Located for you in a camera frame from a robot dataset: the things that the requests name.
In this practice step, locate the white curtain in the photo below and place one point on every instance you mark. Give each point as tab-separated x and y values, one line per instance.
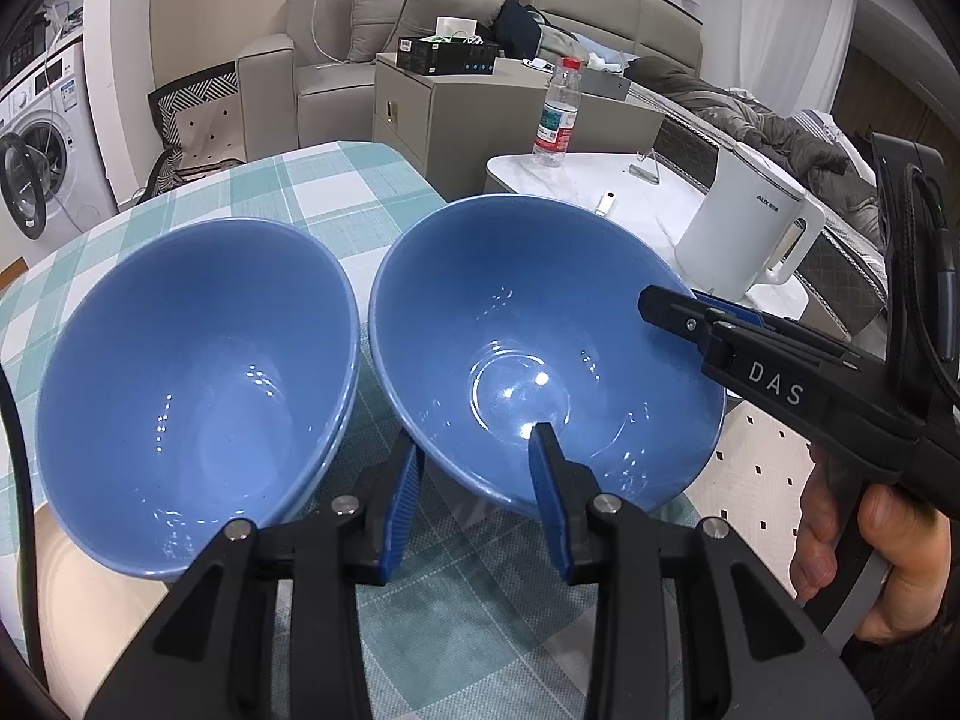
821	30

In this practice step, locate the beige round plate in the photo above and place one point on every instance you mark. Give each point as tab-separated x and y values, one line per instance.
82	600

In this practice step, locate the grey sofa cushion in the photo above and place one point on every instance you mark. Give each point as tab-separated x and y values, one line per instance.
450	11
375	19

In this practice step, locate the clear water bottle red cap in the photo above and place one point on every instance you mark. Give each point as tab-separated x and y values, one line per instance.
556	127

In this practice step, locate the teal checked tablecloth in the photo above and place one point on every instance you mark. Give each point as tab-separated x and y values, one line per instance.
322	187

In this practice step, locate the dark blue garment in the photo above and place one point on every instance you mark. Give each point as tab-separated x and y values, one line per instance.
519	26

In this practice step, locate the black product box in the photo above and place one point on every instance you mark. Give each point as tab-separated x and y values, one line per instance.
446	58

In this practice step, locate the beige bedside cabinet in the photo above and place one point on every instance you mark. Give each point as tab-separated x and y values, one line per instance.
450	127

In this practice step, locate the clear phone stand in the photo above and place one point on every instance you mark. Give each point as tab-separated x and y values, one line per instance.
646	167

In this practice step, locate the grey fabric sofa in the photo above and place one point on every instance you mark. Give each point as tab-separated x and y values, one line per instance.
330	105

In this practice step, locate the small white stick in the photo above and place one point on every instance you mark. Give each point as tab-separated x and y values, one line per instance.
606	202

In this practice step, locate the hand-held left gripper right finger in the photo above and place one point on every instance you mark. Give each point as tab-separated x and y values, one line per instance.
551	495

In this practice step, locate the person's right hand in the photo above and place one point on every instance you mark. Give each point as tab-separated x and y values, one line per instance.
907	562

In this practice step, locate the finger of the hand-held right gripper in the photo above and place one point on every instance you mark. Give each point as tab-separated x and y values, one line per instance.
724	304
682	319

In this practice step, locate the dark grey blanket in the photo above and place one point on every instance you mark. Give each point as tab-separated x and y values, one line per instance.
757	127

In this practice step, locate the small white box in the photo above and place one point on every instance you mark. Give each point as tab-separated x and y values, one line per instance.
456	28

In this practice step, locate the white electric kettle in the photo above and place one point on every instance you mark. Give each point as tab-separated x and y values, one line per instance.
742	225

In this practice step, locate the white washing machine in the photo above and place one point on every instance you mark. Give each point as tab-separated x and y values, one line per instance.
67	135

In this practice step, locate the white marble side table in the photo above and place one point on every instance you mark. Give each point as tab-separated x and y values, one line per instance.
570	187

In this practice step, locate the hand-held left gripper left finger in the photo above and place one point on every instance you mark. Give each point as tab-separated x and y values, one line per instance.
397	517

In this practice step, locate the blue ceramic bowl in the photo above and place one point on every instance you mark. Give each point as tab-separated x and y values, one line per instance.
339	441
195	390
480	300

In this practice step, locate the grey flat box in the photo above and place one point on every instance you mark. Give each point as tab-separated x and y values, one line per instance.
604	84

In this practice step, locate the white diamond print cloth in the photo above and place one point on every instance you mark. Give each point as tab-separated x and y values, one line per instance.
757	480

